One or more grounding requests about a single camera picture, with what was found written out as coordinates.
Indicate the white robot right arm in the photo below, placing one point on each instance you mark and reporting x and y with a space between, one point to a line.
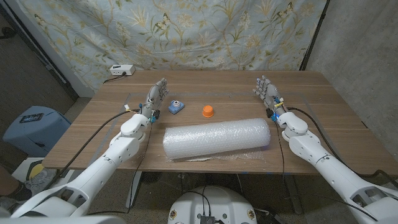
326 165

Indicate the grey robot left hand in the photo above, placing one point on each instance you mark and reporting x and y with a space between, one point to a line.
155 98

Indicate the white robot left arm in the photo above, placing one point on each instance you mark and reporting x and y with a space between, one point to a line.
102 165

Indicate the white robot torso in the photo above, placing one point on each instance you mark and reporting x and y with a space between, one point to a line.
217 202

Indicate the blue plastic bin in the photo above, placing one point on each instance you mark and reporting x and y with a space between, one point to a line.
37 133

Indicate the grey table leg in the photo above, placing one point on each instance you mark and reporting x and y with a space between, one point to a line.
293 196

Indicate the orange cup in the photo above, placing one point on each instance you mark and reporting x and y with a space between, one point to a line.
208 112

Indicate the white power strip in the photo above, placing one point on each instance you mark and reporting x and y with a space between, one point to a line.
122 70

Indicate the grey sneaker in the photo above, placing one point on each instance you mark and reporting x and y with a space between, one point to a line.
21 192

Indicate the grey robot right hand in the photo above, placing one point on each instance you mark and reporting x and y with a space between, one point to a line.
270 93

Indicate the person's bare leg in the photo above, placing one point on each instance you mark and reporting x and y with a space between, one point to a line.
7 180

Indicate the black backdrop stand pole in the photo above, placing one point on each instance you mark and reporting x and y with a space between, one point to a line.
314 34
46 63

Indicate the white table leg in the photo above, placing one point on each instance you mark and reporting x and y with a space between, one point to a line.
133 189

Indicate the bubble wrap roll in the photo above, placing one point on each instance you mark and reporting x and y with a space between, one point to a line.
214 137

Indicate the yellow and white floor mat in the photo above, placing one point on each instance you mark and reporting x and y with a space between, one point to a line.
35 171

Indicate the floral backdrop cloth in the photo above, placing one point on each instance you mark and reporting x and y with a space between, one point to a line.
186 31

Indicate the blue toy camera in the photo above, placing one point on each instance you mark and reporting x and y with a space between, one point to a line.
176 107

